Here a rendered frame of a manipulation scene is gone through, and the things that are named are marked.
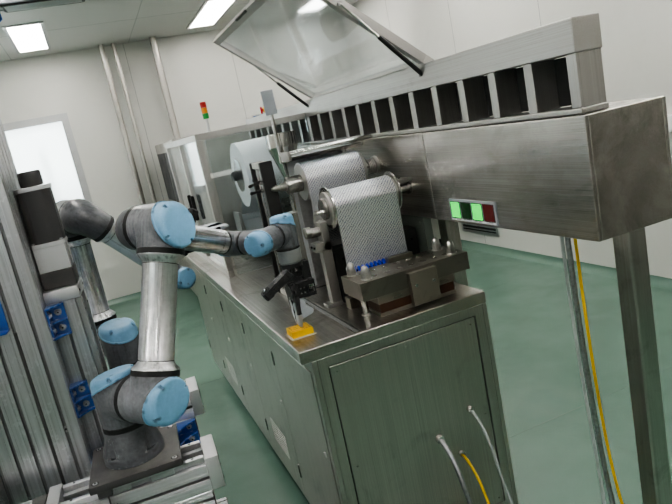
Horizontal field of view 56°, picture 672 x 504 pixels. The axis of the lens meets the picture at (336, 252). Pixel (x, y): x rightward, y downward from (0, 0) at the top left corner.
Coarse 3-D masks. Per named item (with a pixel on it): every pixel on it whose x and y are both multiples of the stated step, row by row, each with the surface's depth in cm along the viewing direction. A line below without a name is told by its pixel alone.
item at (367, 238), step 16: (352, 224) 215; (368, 224) 217; (384, 224) 219; (400, 224) 222; (352, 240) 216; (368, 240) 218; (384, 240) 220; (400, 240) 222; (352, 256) 216; (368, 256) 219; (384, 256) 221
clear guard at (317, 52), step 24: (288, 0) 204; (312, 0) 196; (264, 24) 236; (288, 24) 225; (312, 24) 215; (336, 24) 206; (240, 48) 279; (264, 48) 264; (288, 48) 250; (312, 48) 238; (336, 48) 227; (360, 48) 217; (384, 48) 208; (288, 72) 282; (312, 72) 267; (336, 72) 253; (360, 72) 241; (384, 72) 230
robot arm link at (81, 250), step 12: (60, 204) 201; (72, 240) 203; (84, 240) 205; (72, 252) 205; (84, 252) 206; (84, 264) 206; (96, 264) 211; (84, 276) 207; (96, 276) 210; (84, 288) 208; (96, 288) 209; (96, 300) 209; (96, 312) 210; (108, 312) 212; (96, 324) 209
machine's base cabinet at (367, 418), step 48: (240, 336) 298; (432, 336) 202; (480, 336) 209; (240, 384) 342; (288, 384) 225; (336, 384) 192; (384, 384) 198; (432, 384) 204; (480, 384) 211; (288, 432) 250; (336, 432) 193; (384, 432) 200; (432, 432) 207; (480, 432) 214; (336, 480) 197; (384, 480) 202; (432, 480) 209
